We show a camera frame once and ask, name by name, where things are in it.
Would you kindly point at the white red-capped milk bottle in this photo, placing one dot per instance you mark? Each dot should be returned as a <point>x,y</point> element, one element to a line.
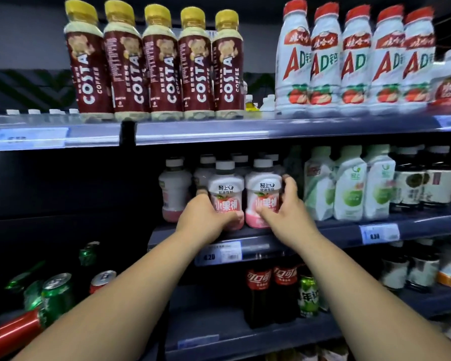
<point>325,63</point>
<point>356,63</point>
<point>417,63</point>
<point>293,63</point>
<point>387,63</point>

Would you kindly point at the person's left hand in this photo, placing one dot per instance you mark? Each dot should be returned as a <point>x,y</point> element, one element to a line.
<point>199,221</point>

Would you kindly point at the dark bottle with white label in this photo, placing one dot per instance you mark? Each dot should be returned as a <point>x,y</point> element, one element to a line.
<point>423,268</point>
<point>394,270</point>

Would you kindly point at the dark metal shelf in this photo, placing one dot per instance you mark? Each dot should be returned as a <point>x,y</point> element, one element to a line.
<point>334,231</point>
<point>229,327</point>

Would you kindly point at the person's right thumb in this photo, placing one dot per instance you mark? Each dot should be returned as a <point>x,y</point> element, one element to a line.
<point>267,213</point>

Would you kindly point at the black cola bottle red label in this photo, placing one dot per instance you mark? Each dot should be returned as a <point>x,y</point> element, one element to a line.
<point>258,296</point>
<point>285,293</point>

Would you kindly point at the green plastic soda bottle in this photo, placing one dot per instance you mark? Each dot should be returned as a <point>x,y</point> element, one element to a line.
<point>22,278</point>
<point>33,296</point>

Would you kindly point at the small yellow drink bottle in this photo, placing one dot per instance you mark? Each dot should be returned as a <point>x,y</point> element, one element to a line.
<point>251,105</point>

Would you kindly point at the person's left thumb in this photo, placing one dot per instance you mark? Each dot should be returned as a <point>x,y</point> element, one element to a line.
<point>228,221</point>

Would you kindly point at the pink fruit drink bottle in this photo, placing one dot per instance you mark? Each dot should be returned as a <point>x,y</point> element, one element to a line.
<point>225,187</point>
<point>262,184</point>

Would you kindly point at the slim green drink can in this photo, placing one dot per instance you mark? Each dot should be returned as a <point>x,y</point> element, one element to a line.
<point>308,296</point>

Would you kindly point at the small white drink bottle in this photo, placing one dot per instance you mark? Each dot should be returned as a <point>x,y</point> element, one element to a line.
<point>268,105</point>

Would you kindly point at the dark shelf with clear rail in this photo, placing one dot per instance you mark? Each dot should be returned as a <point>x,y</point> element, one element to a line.
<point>285,129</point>
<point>90,135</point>

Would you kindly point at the person's left forearm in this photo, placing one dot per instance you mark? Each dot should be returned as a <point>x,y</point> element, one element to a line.
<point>127,296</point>

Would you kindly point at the brown yellow-capped coffee bottle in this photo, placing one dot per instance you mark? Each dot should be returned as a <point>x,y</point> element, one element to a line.
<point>88,71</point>
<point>163,71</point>
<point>127,71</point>
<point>197,71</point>
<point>228,71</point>

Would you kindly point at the white-capped bottle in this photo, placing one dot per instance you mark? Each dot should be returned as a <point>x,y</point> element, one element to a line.
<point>13,111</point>
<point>55,111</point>
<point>74,110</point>
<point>34,111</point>

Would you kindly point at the white green drink bottle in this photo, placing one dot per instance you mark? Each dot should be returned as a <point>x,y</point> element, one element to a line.
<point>317,184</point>
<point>349,184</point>
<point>379,182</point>

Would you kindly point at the person's right hand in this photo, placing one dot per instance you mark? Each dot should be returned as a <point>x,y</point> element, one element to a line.
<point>291,219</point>

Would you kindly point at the green soda can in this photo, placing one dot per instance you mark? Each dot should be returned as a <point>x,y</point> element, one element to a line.
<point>88,254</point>
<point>57,300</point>

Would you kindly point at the dark tea bottle white label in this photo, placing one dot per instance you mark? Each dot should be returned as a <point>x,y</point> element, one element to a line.
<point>409,182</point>
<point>439,180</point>

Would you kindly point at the cluster of pink bottles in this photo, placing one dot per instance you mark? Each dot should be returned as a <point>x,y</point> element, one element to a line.
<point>174,187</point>

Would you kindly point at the person's right forearm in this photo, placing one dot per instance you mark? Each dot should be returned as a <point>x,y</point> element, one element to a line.
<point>360,304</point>

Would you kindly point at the red lying soda can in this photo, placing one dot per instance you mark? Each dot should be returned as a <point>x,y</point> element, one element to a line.
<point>11,334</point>

